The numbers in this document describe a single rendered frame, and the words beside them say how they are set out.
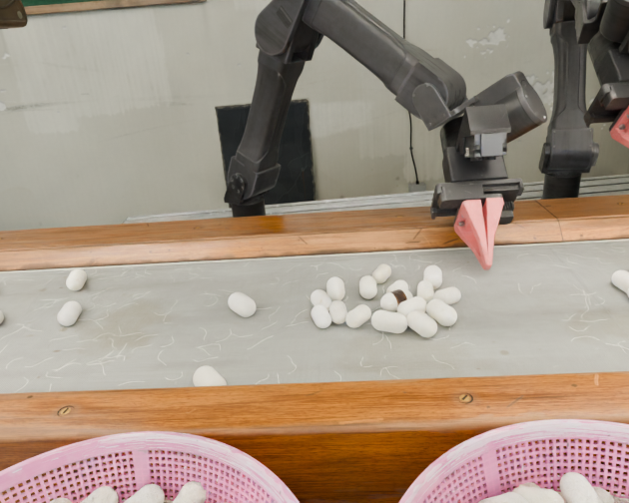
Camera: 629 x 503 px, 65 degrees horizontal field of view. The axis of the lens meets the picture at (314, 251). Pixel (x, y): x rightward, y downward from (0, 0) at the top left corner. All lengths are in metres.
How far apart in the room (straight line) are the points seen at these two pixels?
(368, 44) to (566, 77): 0.44
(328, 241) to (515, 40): 2.12
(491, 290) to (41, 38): 2.42
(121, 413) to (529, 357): 0.34
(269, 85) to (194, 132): 1.76
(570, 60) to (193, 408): 0.88
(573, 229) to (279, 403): 0.50
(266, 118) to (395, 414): 0.58
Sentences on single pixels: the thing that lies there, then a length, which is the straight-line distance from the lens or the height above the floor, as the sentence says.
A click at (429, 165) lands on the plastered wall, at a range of 2.65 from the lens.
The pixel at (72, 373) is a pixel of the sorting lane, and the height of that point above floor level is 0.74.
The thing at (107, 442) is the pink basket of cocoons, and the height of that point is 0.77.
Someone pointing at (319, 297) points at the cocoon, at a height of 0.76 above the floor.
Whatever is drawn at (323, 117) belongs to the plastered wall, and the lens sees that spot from 2.52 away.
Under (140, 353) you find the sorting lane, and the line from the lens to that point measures 0.53.
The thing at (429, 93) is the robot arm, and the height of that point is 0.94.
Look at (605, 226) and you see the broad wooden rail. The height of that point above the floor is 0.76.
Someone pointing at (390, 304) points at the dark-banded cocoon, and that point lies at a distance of 0.53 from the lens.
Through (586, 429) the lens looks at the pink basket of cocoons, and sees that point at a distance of 0.39.
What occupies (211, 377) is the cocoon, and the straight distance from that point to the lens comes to 0.44.
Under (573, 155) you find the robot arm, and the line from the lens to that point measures 1.01.
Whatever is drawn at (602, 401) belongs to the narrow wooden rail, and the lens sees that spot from 0.42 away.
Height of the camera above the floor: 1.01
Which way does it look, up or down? 23 degrees down
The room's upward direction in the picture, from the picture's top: 5 degrees counter-clockwise
